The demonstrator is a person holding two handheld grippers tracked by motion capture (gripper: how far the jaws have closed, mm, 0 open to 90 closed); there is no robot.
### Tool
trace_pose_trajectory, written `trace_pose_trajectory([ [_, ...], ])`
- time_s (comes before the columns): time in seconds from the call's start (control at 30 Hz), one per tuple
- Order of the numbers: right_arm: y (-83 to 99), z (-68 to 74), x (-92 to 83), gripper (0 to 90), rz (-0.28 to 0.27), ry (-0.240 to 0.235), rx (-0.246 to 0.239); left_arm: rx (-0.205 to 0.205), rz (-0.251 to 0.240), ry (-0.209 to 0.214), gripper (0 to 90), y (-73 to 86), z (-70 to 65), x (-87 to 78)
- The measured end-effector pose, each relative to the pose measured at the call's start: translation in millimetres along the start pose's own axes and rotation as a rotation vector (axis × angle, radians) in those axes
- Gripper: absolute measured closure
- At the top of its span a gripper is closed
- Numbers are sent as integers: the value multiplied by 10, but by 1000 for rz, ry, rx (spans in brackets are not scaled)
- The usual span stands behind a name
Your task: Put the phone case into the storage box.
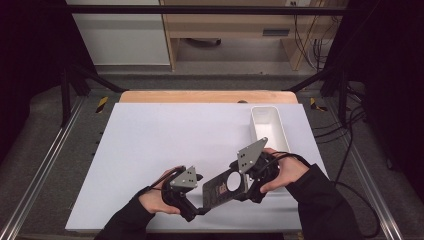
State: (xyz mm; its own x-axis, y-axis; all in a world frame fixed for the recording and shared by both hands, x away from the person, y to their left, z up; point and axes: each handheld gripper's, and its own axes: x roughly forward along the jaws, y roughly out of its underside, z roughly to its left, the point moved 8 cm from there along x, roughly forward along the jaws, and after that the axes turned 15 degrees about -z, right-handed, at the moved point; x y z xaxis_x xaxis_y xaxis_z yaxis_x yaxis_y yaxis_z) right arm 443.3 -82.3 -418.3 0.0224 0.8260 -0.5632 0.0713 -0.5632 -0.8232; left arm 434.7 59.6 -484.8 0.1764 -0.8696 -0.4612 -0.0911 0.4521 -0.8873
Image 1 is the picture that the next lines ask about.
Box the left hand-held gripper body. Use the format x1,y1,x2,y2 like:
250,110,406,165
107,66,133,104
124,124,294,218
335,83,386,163
161,165,201,223

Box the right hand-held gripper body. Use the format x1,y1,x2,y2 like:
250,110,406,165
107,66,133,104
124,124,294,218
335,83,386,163
237,136,282,196

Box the black printed packet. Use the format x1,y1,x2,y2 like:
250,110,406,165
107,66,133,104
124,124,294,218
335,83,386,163
201,168,250,211

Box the white plastic bin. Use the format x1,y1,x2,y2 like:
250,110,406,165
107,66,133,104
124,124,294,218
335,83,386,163
249,105,292,155

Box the person's left hand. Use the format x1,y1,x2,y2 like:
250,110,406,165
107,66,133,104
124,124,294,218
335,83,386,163
138,168,184,215

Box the person's right hand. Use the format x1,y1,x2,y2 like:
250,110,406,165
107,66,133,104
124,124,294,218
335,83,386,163
259,148,311,195

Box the white table mat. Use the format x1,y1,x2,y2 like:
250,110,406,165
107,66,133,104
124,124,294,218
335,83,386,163
64,102,329,233

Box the black metal stand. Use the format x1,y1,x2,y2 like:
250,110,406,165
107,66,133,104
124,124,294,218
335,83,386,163
283,64,350,125
60,64,128,128

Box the office chair base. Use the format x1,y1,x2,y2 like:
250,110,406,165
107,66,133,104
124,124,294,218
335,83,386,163
184,37,223,48

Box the wooden desk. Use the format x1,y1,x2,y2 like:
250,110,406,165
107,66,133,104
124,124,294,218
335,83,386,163
159,0,349,72

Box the white cabinet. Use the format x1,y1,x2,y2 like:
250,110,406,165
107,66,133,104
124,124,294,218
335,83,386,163
65,0,171,66

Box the black curtain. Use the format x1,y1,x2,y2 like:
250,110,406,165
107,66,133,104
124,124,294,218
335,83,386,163
0,0,98,164
326,0,424,194

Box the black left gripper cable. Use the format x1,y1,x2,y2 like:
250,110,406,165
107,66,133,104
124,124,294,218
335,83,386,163
148,165,186,192

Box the black floor cables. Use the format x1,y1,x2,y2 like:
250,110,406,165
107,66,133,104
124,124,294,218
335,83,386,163
313,84,369,183

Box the aluminium floor rail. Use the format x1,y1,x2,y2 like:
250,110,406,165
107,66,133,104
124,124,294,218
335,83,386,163
0,96,86,240
328,99,405,240

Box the grey desk drawer handle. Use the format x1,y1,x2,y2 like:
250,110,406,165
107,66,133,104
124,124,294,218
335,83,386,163
262,29,290,37

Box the hanging black cables bundle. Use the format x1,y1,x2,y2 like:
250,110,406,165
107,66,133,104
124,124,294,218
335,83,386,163
293,13,338,72

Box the black frame crossbar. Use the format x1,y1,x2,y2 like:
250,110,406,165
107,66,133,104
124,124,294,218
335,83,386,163
66,4,351,16

